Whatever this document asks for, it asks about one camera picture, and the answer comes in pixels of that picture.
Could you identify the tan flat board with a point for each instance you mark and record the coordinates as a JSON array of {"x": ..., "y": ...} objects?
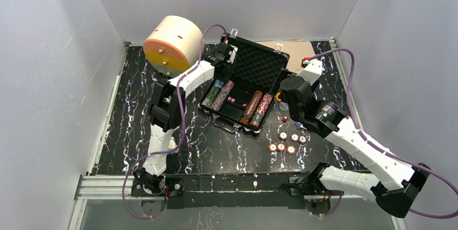
[{"x": 296, "y": 49}]

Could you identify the dark green chip stack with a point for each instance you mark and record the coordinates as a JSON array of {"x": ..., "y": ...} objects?
[{"x": 211, "y": 96}]

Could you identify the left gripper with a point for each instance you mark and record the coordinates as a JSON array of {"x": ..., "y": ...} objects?
[{"x": 222, "y": 52}]

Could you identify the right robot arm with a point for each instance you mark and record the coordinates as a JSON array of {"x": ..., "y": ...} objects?
[{"x": 392, "y": 184}]

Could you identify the yellow big blind button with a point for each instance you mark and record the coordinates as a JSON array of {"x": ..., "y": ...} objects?
[{"x": 277, "y": 97}]

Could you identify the light blue chip stack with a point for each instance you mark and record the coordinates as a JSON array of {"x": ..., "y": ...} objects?
[{"x": 219, "y": 84}]

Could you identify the orange black chip stack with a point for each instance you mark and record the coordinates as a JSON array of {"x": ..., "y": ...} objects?
[{"x": 251, "y": 107}]

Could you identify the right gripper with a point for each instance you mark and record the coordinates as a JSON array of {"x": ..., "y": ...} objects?
[{"x": 283, "y": 79}]

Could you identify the loose red white chip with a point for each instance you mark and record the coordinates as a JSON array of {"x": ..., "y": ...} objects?
[
  {"x": 283, "y": 136},
  {"x": 302, "y": 140},
  {"x": 291, "y": 149},
  {"x": 272, "y": 147},
  {"x": 294, "y": 137},
  {"x": 281, "y": 147}
]

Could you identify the blue green chip stack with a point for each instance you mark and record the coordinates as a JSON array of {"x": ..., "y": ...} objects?
[{"x": 256, "y": 120}]

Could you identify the blue playing card deck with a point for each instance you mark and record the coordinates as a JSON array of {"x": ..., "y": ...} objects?
[{"x": 172, "y": 146}]

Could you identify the purple white chip stack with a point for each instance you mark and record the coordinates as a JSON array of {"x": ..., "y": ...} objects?
[{"x": 228, "y": 87}]

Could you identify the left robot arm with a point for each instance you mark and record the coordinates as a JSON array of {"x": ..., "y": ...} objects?
[{"x": 167, "y": 112}]

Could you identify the cream cylinder with orange face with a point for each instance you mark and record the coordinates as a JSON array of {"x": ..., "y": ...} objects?
[{"x": 173, "y": 46}]

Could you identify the black poker set case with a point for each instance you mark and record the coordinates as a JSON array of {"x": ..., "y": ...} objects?
[{"x": 256, "y": 68}]

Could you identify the red white chip stack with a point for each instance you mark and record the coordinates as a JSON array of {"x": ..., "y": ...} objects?
[{"x": 264, "y": 104}]

